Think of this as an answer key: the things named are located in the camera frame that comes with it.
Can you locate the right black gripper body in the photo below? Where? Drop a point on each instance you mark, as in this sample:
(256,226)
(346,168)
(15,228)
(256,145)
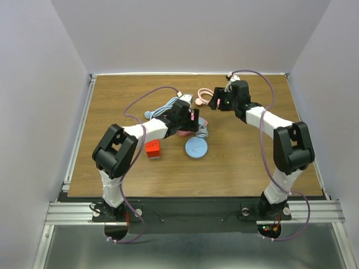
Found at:
(226,102)

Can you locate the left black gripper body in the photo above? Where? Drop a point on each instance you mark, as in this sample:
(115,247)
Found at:
(185,123)

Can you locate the pink triangular power strip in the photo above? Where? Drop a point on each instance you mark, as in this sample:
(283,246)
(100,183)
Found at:
(187,133)

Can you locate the blue round socket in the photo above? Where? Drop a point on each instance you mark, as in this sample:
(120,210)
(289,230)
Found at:
(196,147)

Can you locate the red cube socket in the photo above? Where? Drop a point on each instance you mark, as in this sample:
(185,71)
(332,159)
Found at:
(152,149)

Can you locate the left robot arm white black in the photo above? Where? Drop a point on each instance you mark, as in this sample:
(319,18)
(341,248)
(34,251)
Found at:
(120,147)

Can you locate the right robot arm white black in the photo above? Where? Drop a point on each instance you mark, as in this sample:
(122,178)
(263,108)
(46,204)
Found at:
(292,146)

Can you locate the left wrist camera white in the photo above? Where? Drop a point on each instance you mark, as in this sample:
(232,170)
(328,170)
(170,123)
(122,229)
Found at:
(188,98)

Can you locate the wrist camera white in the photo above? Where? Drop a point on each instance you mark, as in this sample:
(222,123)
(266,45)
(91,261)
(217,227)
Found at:
(231,78)
(188,98)

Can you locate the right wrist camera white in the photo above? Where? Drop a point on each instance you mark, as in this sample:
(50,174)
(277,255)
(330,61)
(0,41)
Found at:
(231,78)

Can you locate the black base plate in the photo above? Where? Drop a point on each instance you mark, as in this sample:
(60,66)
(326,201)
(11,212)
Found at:
(185,215)

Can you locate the aluminium frame rail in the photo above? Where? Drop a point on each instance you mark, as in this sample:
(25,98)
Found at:
(72,161)

